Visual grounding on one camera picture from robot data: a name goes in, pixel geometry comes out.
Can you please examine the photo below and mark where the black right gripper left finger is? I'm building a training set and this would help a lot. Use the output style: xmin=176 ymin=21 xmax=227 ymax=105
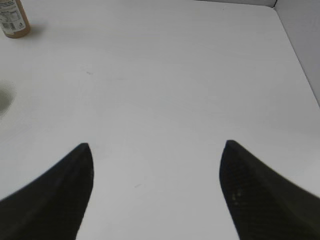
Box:
xmin=0 ymin=143 xmax=94 ymax=240

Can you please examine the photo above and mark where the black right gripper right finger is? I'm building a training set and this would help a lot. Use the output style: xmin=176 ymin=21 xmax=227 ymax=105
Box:
xmin=219 ymin=140 xmax=320 ymax=240

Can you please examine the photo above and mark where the orange juice bottle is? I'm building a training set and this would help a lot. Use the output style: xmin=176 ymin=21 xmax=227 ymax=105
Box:
xmin=0 ymin=0 xmax=31 ymax=39

